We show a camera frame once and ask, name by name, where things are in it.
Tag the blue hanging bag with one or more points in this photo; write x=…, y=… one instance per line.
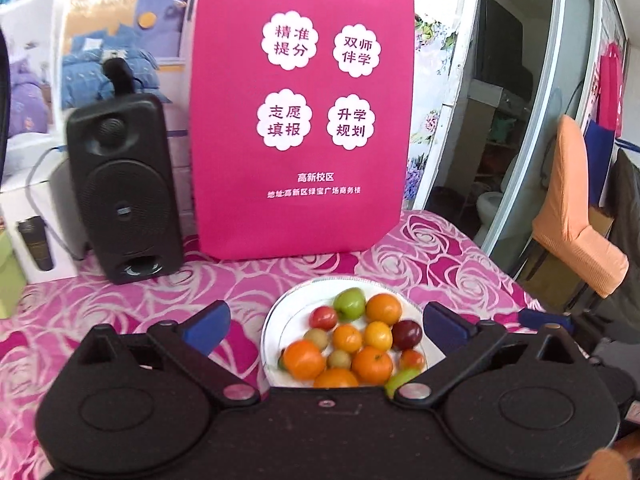
x=597, y=160

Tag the large green apple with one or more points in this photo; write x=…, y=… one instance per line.
x=400, y=380

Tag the pink tote bag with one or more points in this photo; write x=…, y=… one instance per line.
x=300, y=210

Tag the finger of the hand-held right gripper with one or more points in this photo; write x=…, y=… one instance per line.
x=545, y=319

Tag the pink hanging bag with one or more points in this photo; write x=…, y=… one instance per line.
x=610, y=95

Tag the white plate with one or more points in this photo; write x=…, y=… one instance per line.
x=280, y=320

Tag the person's left hand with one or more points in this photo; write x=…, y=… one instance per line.
x=607, y=466

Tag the dark jacket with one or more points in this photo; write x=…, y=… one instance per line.
x=627, y=220

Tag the white toilet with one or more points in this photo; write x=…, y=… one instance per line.
x=492, y=205

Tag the black speaker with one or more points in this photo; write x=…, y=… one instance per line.
x=125, y=190

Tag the purple bedding wall poster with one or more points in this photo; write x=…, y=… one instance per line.
x=25, y=95

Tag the white door frame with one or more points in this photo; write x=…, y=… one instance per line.
x=550, y=85

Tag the floral wall sticker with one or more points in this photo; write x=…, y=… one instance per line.
x=422, y=165

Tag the black microphone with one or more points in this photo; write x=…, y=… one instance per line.
x=120, y=77

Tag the blue bedding wall poster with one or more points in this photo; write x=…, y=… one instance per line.
x=90, y=65

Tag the chair with orange cover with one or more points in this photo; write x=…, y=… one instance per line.
x=570, y=210

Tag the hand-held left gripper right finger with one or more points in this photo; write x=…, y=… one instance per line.
x=445, y=327

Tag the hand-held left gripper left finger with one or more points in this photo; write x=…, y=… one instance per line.
x=207, y=325

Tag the pink rose tablecloth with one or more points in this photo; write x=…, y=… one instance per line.
x=150, y=305

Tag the green box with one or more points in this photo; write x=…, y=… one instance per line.
x=10, y=280

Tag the white box with cup picture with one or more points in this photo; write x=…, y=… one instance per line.
x=20, y=210

